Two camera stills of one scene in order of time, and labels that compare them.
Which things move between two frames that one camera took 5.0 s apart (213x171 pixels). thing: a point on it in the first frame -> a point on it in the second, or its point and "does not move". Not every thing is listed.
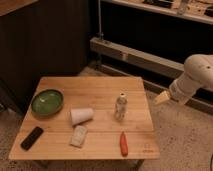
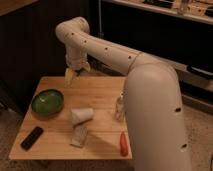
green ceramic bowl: x=47 y=102 does not move
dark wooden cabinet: x=41 y=38 does not move
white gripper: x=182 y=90 -> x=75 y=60
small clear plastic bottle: x=121 y=107 does not move
